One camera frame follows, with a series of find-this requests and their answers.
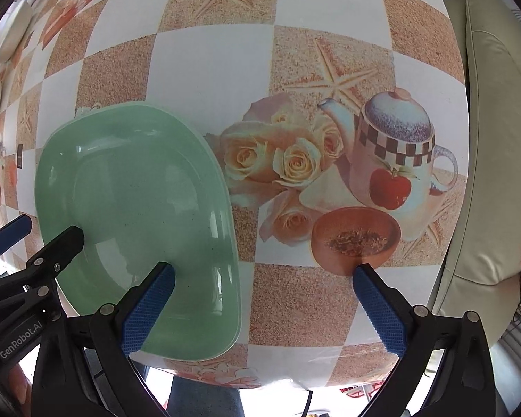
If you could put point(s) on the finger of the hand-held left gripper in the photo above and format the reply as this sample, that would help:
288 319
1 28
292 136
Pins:
63 245
11 231

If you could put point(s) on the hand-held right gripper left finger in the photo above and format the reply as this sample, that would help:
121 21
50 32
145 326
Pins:
150 308

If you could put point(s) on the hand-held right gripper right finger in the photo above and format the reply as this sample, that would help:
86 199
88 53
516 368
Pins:
380 308

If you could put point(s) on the green glass plate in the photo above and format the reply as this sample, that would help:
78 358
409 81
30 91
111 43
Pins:
134 191

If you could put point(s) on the person's left hand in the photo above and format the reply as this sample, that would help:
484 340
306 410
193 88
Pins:
19 384

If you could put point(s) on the person's leg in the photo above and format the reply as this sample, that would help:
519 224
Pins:
204 399

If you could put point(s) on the beige sofa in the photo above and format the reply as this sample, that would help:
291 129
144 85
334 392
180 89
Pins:
495 139

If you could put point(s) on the cream chair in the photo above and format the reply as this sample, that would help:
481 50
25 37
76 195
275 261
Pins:
13 24

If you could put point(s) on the printed checkered tablecloth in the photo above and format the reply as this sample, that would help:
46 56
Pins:
225 65

